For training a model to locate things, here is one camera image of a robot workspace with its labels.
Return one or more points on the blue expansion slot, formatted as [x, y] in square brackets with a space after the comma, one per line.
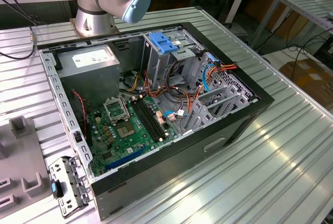
[125, 159]

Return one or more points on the cardboard box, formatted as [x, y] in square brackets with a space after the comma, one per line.
[312, 83]

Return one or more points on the blue drive cage latch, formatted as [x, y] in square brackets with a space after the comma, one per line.
[162, 43]

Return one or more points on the metal slat side table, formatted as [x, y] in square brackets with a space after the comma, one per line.
[299, 1]

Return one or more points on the black PC case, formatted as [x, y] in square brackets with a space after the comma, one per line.
[169, 161]

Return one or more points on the grey optical drive cage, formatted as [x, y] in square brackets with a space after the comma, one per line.
[161, 65]

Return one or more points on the black case fan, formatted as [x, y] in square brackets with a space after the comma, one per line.
[78, 115]

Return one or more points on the grey power supply unit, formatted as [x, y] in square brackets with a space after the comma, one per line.
[88, 78]

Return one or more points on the CPU socket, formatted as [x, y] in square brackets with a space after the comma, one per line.
[125, 130]

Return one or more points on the grey expansion card bracket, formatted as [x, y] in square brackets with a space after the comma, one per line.
[72, 182]

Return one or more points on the black RAM slot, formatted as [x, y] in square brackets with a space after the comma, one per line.
[143, 120]
[153, 118]
[150, 119]
[147, 120]

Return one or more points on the green motherboard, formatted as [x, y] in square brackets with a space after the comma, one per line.
[140, 135]

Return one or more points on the grey parts rack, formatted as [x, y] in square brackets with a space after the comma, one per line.
[23, 156]

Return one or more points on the grey disk bay cage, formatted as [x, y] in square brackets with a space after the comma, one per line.
[205, 121]

